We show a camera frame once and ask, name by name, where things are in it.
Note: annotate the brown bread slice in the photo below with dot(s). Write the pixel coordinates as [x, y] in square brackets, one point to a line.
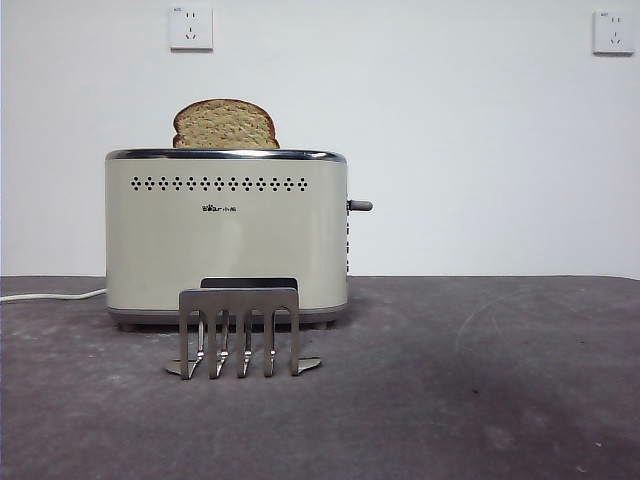
[225, 125]

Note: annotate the white wall socket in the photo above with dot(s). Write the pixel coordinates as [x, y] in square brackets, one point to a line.
[614, 32]
[191, 27]

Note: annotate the steel bread rack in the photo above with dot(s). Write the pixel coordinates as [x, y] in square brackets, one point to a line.
[235, 300]

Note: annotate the grey toaster lever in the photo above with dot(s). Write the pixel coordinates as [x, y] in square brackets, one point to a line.
[361, 205]

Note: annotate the cream two-slot toaster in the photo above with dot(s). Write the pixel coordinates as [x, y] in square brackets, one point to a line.
[225, 240]

